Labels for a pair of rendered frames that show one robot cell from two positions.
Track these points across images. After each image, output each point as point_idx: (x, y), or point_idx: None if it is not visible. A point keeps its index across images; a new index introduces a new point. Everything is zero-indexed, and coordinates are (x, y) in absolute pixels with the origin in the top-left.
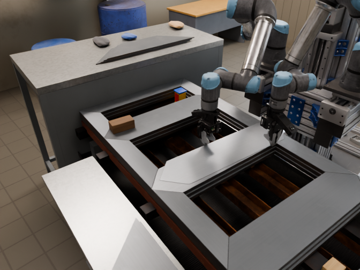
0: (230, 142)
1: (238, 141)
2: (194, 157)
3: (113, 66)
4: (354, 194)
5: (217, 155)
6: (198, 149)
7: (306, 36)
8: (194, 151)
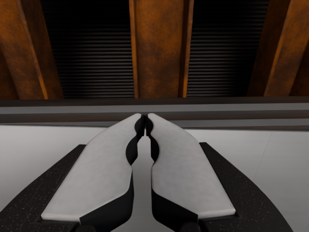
0: (262, 177)
1: (298, 190)
2: (21, 171)
3: None
4: None
5: (137, 209)
6: (73, 139)
7: None
8: (43, 142)
